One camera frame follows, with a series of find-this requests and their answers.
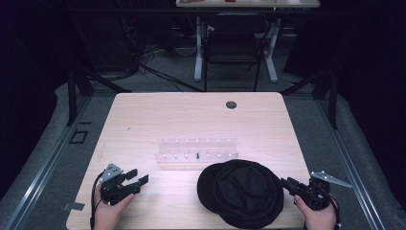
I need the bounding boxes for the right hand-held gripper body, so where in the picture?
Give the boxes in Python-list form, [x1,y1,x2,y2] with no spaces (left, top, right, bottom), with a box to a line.
[288,170,353,212]

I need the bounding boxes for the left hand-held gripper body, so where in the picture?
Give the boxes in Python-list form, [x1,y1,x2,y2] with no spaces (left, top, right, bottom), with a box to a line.
[99,163,142,206]

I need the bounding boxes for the black cap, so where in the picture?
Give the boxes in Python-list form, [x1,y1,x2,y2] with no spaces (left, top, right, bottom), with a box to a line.
[196,159,285,230]

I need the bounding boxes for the person's right hand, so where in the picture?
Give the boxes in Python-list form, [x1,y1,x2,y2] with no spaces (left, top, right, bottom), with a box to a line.
[293,195,338,230]

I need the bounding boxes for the person's left hand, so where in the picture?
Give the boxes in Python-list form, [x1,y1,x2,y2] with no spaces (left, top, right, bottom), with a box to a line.
[93,186,136,230]

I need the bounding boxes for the grey tape strip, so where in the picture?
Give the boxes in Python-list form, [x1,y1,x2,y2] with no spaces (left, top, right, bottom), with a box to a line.
[61,201,86,212]

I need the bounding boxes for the clear acrylic peg rack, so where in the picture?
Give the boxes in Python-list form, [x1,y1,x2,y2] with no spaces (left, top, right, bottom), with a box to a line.
[154,137,240,166]

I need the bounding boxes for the black chair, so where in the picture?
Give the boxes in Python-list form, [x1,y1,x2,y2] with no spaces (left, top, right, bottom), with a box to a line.
[202,12,270,93]

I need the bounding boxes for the white-legged desk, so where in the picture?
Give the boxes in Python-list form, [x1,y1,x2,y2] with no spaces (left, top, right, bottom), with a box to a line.
[175,0,321,83]

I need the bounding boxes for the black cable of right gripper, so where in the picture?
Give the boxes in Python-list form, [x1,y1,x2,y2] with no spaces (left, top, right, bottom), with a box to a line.
[327,193,342,230]

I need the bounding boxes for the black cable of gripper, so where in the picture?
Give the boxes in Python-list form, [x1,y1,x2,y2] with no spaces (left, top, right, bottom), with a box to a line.
[89,172,107,230]
[327,193,342,230]

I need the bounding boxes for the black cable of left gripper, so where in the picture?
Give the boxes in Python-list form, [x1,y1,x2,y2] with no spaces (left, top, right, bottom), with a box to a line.
[89,172,107,230]

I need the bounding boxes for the metal floor rail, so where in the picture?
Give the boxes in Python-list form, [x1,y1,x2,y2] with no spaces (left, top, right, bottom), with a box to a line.
[2,95,94,230]
[314,97,389,230]

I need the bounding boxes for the black metal frame stand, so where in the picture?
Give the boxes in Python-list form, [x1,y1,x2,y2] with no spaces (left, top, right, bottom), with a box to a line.
[65,60,132,127]
[280,61,340,130]

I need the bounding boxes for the black floor cables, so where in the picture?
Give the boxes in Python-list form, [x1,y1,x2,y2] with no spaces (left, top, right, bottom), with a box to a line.
[137,44,205,94]

